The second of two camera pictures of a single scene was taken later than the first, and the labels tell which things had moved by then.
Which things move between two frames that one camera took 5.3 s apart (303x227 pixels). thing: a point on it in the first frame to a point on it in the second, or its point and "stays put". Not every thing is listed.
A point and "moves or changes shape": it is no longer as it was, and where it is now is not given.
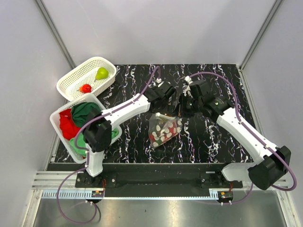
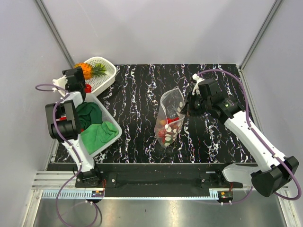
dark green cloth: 81,112 stays put
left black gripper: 167,109 to 80,74
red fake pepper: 85,88 stays put
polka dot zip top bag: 162,127 moves or changes shape
